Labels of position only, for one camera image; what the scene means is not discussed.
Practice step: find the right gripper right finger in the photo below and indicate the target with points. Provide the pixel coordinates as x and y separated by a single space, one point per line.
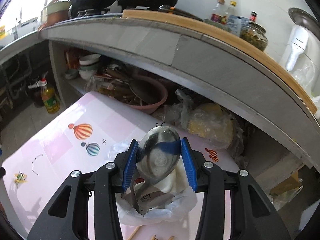
191 166

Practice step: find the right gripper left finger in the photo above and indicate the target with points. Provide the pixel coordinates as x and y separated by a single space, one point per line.
126 165

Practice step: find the large steel spoon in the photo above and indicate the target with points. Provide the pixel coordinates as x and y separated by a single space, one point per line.
158 154

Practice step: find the cream ceramic spoon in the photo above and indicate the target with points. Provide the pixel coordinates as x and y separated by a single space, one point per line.
175 182

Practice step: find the crumpled clear plastic bag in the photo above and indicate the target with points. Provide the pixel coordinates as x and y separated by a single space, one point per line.
210 121

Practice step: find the steel utensil holder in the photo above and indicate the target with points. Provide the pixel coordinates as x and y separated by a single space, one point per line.
152 199

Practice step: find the white plastic bag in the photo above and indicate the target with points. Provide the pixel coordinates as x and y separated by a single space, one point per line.
170 200

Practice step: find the pink plastic basin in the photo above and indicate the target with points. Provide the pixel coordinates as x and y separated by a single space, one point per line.
148 90

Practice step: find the lone bamboo chopstick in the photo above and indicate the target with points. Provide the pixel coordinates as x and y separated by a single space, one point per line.
133 233

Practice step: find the cooking oil bottle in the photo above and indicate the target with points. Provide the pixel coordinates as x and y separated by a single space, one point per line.
44 94

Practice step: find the stacked white bowls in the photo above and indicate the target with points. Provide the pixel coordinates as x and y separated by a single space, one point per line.
89 65

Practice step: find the pickle glass jar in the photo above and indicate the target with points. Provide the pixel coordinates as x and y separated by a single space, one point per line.
255 35

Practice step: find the glass seasoning bottle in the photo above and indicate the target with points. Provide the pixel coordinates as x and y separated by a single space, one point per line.
217 12

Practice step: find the yellow-cap sauce bottle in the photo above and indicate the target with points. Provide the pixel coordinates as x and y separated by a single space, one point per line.
230 11

